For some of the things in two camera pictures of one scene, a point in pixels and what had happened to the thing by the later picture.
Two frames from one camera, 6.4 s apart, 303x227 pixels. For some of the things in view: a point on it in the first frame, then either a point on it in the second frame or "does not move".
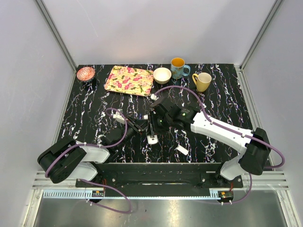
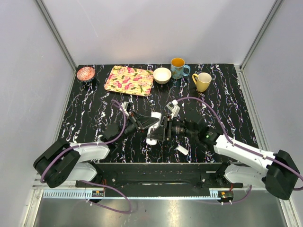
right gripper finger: x=151 y=126 to x=158 y=134
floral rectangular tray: x=130 y=80 does not move
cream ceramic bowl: x=162 y=75 does not move
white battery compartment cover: x=182 y=150 does not move
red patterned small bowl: x=85 y=73 does not move
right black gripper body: x=163 y=122 to x=176 y=128
